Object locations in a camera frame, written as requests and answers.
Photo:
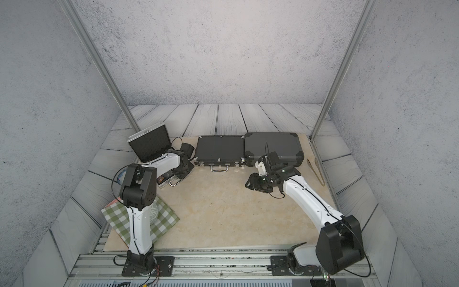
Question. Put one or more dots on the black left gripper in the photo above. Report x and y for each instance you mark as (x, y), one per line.
(179, 174)

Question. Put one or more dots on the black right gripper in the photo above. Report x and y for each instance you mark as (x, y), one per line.
(254, 179)

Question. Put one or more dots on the large dark grey poker case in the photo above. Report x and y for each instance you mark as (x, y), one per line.
(286, 145)

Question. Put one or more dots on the medium black poker case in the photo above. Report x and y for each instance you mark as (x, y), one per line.
(220, 152)

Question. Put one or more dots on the small silver poker case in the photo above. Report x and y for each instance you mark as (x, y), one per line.
(153, 148)

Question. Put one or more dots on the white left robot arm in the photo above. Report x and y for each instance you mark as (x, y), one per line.
(138, 192)

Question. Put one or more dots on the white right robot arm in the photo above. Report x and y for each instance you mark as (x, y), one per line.
(339, 244)

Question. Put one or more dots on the blue white ceramic bowl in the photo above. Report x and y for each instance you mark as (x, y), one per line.
(120, 177)

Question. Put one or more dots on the green checkered cloth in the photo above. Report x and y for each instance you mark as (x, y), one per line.
(163, 218)

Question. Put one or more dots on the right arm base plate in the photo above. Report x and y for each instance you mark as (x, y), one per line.
(286, 265)

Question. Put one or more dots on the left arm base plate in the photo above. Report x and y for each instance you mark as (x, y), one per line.
(154, 266)

